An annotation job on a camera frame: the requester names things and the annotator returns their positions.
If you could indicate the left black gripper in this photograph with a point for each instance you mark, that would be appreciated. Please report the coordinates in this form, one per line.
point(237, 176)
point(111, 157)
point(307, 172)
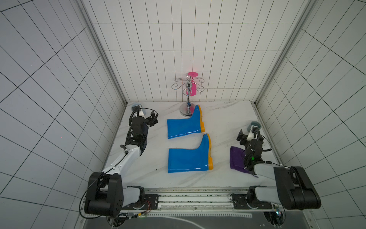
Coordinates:
point(149, 119)

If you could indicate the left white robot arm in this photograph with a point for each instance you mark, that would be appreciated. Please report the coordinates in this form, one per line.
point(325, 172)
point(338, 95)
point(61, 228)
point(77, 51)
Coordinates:
point(106, 195)

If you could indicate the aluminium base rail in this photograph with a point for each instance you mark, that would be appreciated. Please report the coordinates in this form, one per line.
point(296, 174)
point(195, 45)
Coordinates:
point(192, 200)

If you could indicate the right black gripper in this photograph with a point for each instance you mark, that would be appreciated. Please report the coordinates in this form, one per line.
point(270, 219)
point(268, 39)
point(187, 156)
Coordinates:
point(245, 139)

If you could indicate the blue rubber boot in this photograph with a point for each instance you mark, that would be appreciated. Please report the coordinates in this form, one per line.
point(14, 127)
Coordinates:
point(187, 160)
point(181, 127)

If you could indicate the pink hanging brush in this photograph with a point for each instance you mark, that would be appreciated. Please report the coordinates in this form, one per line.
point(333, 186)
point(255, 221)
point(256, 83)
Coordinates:
point(191, 86)

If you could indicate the purple cloth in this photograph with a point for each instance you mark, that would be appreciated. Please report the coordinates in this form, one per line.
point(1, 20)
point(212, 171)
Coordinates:
point(239, 161)

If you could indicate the grey-green cup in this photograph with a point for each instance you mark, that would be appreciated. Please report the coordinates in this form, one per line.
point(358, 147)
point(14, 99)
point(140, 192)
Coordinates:
point(254, 127)

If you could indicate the light blue cup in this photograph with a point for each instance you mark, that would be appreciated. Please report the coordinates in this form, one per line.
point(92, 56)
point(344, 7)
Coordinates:
point(136, 107)

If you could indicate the chrome hook stand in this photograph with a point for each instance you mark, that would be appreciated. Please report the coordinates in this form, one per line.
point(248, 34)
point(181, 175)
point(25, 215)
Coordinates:
point(188, 107)

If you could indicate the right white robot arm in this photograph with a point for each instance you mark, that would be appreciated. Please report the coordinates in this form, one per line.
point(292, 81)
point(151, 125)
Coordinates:
point(293, 188)

